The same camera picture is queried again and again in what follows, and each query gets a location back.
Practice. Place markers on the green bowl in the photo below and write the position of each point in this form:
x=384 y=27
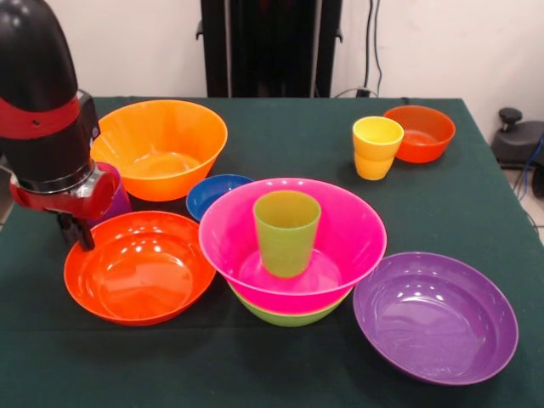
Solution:
x=293 y=319

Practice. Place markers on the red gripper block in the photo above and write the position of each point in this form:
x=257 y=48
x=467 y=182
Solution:
x=89 y=200

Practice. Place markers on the dark green tablecloth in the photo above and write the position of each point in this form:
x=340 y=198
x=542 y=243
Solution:
x=255 y=361

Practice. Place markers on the large orange bowl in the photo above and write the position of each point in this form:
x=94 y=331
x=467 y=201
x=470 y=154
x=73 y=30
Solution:
x=161 y=140

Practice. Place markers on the small red bowl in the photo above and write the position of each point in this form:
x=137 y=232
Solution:
x=425 y=136

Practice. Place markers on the large purple shallow bowl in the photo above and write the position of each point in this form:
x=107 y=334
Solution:
x=433 y=319

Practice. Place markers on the large red shallow bowl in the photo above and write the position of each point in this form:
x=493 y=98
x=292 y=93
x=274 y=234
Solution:
x=140 y=276

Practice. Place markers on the large pink bowl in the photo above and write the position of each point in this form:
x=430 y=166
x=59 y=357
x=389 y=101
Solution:
x=348 y=238

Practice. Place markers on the black floor base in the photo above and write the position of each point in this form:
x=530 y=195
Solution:
x=518 y=144

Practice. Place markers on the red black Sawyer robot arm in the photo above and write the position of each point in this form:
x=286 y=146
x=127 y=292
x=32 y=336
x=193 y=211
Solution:
x=38 y=85

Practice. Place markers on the yellow cup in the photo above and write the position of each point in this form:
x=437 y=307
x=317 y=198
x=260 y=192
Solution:
x=376 y=144

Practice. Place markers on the green cup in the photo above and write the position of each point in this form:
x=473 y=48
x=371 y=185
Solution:
x=285 y=238

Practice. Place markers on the small blue bowl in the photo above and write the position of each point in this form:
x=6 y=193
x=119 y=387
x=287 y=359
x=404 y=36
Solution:
x=208 y=195

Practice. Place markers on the purple cup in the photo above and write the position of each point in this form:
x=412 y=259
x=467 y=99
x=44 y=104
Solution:
x=122 y=200

